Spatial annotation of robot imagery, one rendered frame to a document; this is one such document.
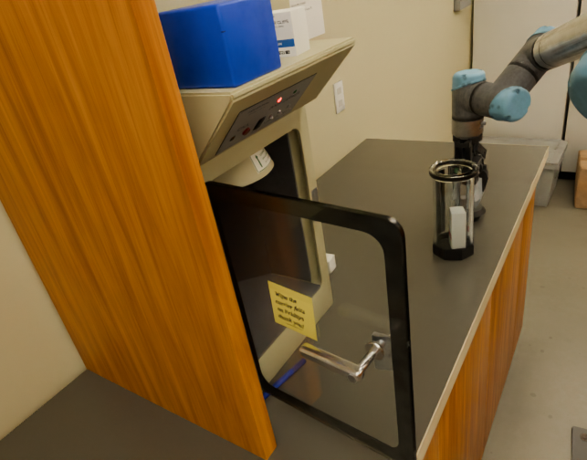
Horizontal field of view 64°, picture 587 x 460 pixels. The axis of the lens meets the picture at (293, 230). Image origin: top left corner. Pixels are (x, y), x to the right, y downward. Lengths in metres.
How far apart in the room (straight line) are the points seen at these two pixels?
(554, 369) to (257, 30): 1.98
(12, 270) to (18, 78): 0.44
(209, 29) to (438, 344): 0.71
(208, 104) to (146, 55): 0.11
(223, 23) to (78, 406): 0.79
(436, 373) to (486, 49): 2.97
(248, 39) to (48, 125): 0.29
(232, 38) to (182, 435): 0.66
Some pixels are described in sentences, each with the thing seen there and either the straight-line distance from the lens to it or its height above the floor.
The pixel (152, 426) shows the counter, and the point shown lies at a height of 0.94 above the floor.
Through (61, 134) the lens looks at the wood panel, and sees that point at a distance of 0.69.
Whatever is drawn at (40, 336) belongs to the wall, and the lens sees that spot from 1.11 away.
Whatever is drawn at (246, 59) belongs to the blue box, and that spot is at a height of 1.54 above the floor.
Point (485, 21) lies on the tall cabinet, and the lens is 3.64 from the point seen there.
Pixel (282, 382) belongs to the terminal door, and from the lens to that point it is 0.80.
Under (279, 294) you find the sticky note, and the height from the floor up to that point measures 1.24.
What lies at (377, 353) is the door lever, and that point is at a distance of 0.60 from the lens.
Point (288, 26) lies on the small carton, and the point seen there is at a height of 1.55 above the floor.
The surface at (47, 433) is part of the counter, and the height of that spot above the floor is 0.94.
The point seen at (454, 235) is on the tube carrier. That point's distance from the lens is 1.18.
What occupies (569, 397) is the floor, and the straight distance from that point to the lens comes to 2.23.
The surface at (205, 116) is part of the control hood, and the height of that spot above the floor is 1.48.
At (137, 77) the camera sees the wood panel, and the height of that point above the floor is 1.55.
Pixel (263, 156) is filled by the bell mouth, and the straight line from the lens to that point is 0.84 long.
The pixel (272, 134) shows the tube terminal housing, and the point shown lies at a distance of 0.81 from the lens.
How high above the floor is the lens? 1.62
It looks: 29 degrees down
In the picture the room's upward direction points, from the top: 10 degrees counter-clockwise
